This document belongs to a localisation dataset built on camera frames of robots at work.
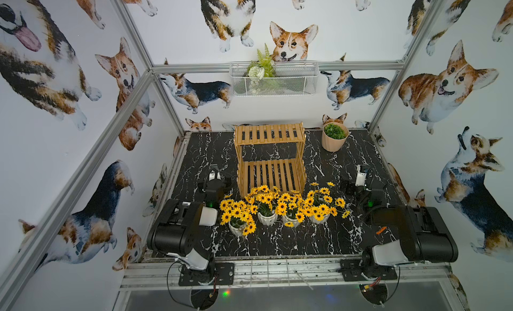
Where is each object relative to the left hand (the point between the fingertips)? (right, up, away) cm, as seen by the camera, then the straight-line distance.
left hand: (216, 171), depth 93 cm
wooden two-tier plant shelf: (+25, +7, +17) cm, 31 cm away
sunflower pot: (+14, -14, -21) cm, 29 cm away
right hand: (+62, -1, -1) cm, 62 cm away
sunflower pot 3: (+32, -12, -16) cm, 38 cm away
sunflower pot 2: (+23, -8, -16) cm, 29 cm away
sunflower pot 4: (+44, -10, -18) cm, 48 cm away
